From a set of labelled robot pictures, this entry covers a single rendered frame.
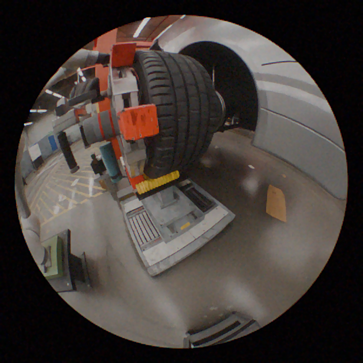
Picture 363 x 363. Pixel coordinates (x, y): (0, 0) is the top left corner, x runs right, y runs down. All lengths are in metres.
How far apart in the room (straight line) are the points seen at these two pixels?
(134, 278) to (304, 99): 1.27
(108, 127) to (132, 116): 0.30
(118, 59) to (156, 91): 0.21
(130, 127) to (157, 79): 0.15
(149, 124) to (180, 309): 0.95
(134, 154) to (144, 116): 0.14
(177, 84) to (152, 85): 0.07
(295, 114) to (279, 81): 0.12
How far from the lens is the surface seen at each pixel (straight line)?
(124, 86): 0.33
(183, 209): 0.82
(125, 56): 0.44
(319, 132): 0.46
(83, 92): 0.40
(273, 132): 0.46
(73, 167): 0.45
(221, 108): 0.69
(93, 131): 0.53
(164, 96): 0.29
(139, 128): 0.23
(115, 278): 1.02
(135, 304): 0.96
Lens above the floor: 0.87
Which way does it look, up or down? 38 degrees down
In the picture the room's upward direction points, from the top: 3 degrees counter-clockwise
